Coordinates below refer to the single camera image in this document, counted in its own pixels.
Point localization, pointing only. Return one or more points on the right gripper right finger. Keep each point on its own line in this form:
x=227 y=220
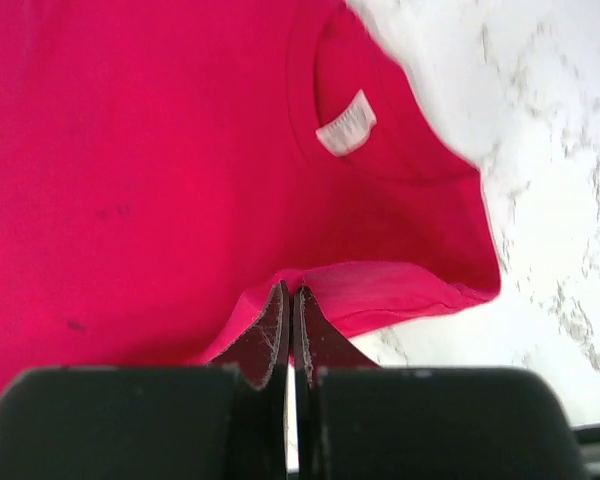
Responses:
x=357 y=420

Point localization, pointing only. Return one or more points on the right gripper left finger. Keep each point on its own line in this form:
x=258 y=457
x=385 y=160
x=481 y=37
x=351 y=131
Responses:
x=223 y=420

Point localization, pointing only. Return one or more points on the red t-shirt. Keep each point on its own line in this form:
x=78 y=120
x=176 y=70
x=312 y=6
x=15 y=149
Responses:
x=163 y=164

